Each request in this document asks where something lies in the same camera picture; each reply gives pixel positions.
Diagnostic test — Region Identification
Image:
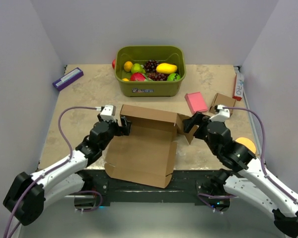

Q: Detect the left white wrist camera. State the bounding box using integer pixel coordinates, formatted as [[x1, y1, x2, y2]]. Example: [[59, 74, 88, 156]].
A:
[[95, 105, 116, 121]]

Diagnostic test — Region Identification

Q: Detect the orange round sponge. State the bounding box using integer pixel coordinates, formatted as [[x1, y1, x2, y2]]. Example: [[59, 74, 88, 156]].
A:
[[235, 137, 256, 154]]

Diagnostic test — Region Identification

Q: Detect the pink rectangular block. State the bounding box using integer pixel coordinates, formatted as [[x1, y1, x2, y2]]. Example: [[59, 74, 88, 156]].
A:
[[185, 92, 208, 114]]

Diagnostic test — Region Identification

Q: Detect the red white toothpaste box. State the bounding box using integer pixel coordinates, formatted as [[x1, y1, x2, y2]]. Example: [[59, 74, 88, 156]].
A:
[[232, 72, 244, 101]]

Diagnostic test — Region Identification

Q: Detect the green plastic bin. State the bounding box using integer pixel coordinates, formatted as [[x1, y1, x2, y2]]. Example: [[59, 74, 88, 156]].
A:
[[114, 46, 186, 97]]

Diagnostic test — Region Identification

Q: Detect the small brown cardboard box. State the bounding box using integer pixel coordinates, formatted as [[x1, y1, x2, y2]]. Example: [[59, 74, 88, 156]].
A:
[[209, 93, 236, 114]]

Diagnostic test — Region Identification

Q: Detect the dark grape bunch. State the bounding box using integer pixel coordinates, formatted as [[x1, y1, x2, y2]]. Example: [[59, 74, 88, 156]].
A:
[[144, 59, 159, 73], [147, 72, 169, 81]]

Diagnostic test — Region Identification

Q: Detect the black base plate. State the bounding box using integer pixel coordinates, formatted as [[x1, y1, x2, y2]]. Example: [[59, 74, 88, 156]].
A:
[[59, 169, 249, 208]]

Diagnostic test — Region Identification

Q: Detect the dark grape bunch lower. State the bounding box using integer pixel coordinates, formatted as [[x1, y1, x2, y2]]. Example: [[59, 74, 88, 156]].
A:
[[147, 72, 169, 81]]

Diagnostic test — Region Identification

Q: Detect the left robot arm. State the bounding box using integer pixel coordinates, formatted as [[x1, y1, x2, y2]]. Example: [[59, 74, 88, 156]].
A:
[[3, 116, 132, 226]]

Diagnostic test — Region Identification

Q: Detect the dark grape bunch upper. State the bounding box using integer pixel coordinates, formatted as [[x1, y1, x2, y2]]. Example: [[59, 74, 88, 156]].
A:
[[144, 59, 159, 73]]

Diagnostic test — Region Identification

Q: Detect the large cardboard box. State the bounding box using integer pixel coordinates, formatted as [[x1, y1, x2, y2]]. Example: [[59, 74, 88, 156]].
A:
[[104, 105, 197, 188]]

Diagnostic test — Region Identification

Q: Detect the yellow mango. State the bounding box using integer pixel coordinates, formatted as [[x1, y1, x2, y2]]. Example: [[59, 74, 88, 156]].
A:
[[156, 63, 177, 74]]

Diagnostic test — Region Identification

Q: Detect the green pear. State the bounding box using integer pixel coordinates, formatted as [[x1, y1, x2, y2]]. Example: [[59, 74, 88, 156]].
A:
[[131, 63, 146, 74]]

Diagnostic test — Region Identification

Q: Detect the purple rectangular box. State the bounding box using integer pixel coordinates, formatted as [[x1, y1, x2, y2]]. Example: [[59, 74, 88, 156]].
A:
[[52, 67, 84, 92]]

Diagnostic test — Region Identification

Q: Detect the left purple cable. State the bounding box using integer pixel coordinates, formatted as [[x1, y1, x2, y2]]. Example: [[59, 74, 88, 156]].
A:
[[2, 106, 102, 238]]

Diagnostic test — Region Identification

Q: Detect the red fruit behind bin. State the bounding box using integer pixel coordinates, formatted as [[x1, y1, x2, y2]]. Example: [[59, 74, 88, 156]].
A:
[[112, 59, 116, 69]]

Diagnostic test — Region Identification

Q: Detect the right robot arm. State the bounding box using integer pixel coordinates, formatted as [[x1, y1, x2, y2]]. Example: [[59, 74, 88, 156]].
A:
[[183, 112, 298, 238]]

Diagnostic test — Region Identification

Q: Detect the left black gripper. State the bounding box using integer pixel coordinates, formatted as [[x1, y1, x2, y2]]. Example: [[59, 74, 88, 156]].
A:
[[97, 114, 131, 150]]

